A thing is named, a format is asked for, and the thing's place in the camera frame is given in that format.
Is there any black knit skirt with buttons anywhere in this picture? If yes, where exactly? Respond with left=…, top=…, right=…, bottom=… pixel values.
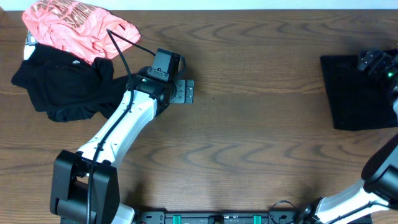
left=320, top=55, right=397, bottom=131

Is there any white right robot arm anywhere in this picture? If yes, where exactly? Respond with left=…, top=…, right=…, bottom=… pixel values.
left=295, top=50, right=397, bottom=223

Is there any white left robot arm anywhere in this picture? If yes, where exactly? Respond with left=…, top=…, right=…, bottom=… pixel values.
left=50, top=68, right=195, bottom=223

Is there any black t-shirt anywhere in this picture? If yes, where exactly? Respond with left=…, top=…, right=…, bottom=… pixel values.
left=11, top=44, right=129, bottom=123

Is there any pink t-shirt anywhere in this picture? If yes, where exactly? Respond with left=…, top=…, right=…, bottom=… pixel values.
left=22, top=0, right=141, bottom=63

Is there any white garment under pile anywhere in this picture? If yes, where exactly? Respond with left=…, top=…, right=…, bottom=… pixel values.
left=24, top=31, right=37, bottom=60

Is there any black mounting rail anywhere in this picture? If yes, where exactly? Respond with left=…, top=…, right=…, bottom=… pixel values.
left=133, top=203, right=320, bottom=224

